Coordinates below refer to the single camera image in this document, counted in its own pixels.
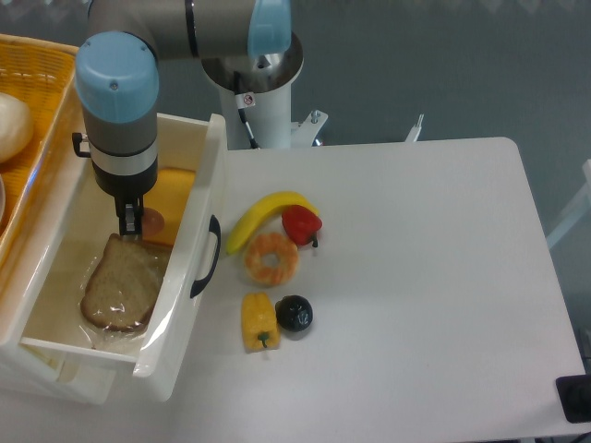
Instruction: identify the orange cheese slice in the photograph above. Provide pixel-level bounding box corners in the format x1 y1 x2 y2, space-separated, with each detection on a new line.
143 168 195 245

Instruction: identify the orange glazed donut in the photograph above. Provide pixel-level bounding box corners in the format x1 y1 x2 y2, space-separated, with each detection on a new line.
243 232 299 286

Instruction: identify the yellow banana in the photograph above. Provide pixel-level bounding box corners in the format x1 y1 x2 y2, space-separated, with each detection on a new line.
225 191 320 255

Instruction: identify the white drawer cabinet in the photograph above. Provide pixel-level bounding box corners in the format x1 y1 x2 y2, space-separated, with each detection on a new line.
1 87 115 404

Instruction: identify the yellow bell pepper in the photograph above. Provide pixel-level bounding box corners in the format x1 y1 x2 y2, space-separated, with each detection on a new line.
241 293 281 352

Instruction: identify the black drawer handle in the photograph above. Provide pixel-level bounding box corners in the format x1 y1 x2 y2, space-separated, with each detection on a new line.
189 215 222 300

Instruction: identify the red bell pepper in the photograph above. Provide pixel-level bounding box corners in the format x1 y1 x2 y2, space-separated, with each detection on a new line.
282 205 322 247

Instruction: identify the white bracket behind table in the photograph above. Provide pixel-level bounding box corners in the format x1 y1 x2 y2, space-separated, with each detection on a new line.
404 114 425 143

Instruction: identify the dark purple plum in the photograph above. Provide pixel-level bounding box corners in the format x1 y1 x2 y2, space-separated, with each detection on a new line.
275 294 313 332

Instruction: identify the brown wrapped bread slice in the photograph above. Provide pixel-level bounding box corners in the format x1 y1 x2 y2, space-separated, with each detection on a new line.
80 234 172 332

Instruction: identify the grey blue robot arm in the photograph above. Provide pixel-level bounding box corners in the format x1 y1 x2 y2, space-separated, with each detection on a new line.
72 1 294 236

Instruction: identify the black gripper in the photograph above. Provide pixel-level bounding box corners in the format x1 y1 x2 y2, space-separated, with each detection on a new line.
72 131 158 235

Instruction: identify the white open upper drawer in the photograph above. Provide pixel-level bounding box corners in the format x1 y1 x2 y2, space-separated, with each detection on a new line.
19 114 227 403

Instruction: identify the yellow wicker basket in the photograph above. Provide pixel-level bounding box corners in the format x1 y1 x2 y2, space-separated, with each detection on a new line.
1 34 78 262

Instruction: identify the white bread bun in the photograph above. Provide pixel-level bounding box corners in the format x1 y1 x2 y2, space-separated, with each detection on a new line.
0 93 34 163

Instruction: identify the black device at table edge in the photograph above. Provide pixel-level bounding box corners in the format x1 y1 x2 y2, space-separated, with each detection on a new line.
555 375 591 424

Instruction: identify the white frame at right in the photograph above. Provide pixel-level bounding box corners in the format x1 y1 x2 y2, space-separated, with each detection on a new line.
546 160 590 250

